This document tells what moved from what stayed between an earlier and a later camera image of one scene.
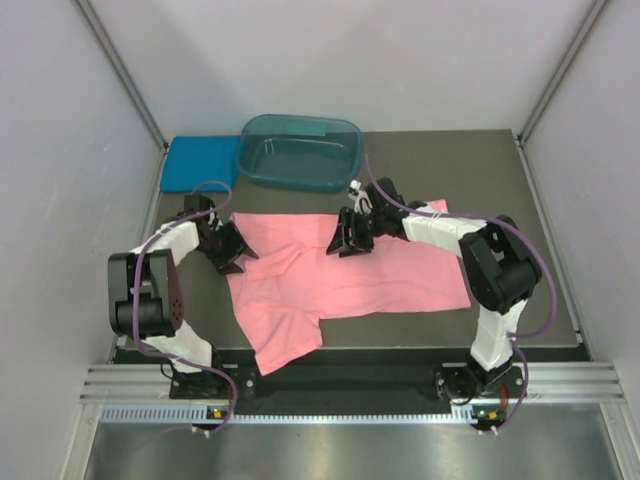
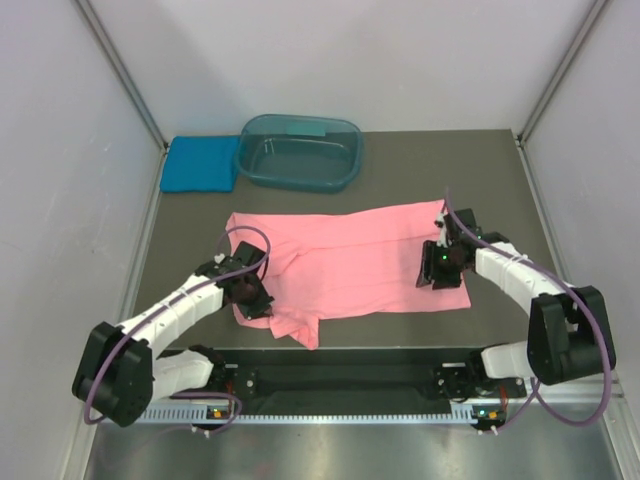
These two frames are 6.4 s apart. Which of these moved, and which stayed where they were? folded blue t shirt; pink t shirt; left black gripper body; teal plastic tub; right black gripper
Moved: right black gripper; left black gripper body
Stayed: teal plastic tub; folded blue t shirt; pink t shirt
